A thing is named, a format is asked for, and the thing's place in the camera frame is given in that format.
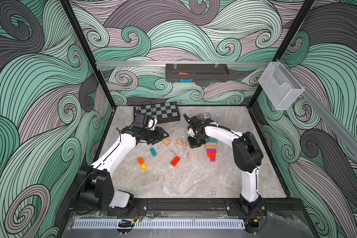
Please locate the orange cube block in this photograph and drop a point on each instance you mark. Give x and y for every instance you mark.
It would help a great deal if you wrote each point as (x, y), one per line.
(141, 161)

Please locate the magenta rectangular block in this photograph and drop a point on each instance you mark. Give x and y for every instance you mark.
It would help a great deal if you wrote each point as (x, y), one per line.
(211, 151)

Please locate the wooden rectangular block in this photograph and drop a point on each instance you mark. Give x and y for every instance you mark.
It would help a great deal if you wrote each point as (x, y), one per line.
(166, 142)

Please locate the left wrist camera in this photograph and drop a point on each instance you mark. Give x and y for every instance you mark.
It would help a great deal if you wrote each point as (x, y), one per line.
(144, 121)

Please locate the wooden long block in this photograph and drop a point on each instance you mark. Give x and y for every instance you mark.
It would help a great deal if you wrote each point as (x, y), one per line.
(211, 145)

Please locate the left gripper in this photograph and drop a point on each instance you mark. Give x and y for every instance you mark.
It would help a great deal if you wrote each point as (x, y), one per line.
(158, 134)

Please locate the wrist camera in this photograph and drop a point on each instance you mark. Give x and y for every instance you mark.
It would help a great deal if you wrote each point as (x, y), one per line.
(144, 121)
(195, 123)

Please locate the small wooden triangle block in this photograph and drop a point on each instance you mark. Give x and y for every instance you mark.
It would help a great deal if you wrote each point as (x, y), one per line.
(179, 142)

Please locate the teal long block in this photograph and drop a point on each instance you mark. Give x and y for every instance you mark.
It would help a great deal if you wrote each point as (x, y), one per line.
(212, 140)

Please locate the black grey chessboard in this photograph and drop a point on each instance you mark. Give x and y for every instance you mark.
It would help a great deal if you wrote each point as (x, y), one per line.
(164, 112)

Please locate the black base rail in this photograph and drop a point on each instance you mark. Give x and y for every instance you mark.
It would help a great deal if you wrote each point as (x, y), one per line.
(153, 207)

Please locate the black wall tray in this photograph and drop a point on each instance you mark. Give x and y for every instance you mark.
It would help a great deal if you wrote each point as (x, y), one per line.
(196, 72)

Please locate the playing card box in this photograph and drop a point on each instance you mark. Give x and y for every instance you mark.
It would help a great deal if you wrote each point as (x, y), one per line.
(204, 116)

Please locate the white perforated cable duct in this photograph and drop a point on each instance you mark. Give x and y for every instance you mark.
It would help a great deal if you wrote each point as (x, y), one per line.
(162, 224)

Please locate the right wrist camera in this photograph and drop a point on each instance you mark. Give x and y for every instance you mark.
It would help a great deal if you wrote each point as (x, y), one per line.
(195, 123)

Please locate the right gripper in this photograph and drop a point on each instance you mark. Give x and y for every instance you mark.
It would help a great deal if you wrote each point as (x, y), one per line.
(195, 144)

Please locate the teal small block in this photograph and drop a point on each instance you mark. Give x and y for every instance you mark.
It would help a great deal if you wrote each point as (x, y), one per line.
(153, 152)

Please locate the clear acrylic holder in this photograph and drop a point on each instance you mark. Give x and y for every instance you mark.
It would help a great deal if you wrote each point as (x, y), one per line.
(280, 85)

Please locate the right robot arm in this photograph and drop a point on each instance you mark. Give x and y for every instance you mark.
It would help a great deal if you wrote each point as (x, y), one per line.
(247, 156)

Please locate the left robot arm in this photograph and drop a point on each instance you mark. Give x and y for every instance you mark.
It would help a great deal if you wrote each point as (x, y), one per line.
(96, 188)

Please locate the red rectangular block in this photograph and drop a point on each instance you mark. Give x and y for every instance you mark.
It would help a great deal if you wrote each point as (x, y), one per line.
(175, 161)

